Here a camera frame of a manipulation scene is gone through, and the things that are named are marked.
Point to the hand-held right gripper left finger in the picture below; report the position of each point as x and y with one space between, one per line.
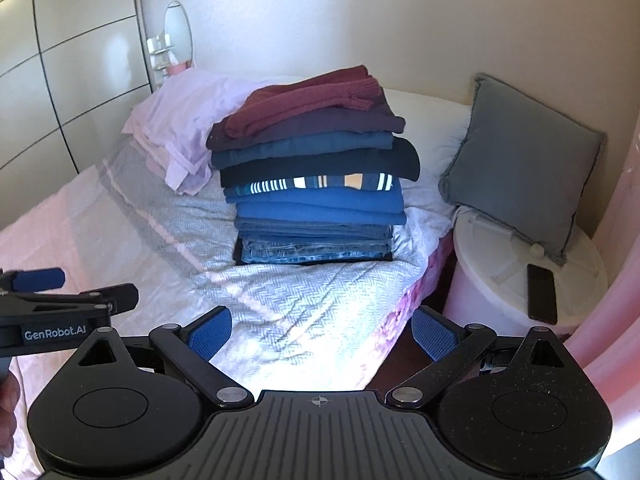
210 332

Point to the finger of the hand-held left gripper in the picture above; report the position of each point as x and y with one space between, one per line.
40 278
122 296

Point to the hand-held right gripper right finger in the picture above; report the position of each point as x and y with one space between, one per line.
435 332

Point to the maroon knit sweater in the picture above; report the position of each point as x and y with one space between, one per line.
300 100

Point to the stack of folded clothes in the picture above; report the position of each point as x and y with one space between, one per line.
320 200

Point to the person's left hand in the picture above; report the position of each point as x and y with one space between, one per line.
7 410

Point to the pink floral bed sheet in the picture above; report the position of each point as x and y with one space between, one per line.
415 300

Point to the white round side table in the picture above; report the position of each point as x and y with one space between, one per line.
490 255

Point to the black smartphone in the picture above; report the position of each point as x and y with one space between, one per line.
542 292

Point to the small white cap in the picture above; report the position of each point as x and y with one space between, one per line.
538 249

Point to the grey cushion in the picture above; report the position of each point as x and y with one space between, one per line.
520 170

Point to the white wardrobe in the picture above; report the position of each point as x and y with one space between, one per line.
75 85

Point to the white pillow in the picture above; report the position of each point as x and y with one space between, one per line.
435 125

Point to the oval wall mirror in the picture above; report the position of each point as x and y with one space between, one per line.
179 35

